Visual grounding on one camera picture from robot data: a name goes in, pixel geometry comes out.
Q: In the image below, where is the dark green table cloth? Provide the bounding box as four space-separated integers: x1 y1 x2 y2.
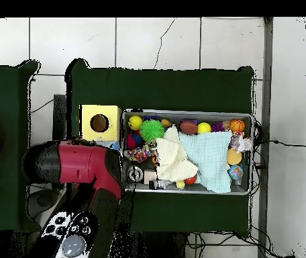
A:
65 58 254 237
0 59 42 233

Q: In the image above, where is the globe print foam ball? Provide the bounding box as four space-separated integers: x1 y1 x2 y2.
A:
227 165 244 181

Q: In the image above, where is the silver wire mesh bin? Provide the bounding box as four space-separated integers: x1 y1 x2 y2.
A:
119 108 254 196

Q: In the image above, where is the peach foam ball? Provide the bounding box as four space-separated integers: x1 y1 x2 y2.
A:
226 147 243 166

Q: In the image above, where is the silver metal can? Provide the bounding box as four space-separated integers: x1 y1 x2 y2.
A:
127 165 144 183

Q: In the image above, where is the grey metal rail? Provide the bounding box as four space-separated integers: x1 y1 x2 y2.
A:
257 17 274 258

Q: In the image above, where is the yellow tennis ball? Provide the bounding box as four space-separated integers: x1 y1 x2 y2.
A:
197 122 212 134

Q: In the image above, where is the wooden box with three holes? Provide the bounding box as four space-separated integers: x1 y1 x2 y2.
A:
79 103 122 151

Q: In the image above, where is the orange toy basketball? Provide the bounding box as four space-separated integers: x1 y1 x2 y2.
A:
228 118 246 133

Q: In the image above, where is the black power cable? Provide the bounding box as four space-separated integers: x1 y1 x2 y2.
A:
254 138 306 148

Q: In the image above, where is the yellow smiley foam ball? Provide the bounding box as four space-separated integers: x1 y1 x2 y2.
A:
127 116 144 132

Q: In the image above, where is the cream waffle cloth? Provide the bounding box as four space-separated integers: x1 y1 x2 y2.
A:
154 124 199 182

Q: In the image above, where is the brown toy football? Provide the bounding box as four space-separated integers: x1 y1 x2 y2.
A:
180 120 199 136

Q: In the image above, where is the black upright panel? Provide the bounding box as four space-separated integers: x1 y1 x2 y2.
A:
52 93 67 142

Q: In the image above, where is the mint green waffle cloth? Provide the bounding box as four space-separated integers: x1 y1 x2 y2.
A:
178 130 233 194

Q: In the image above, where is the green spiky rubber ball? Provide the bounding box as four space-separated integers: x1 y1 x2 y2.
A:
139 119 165 142

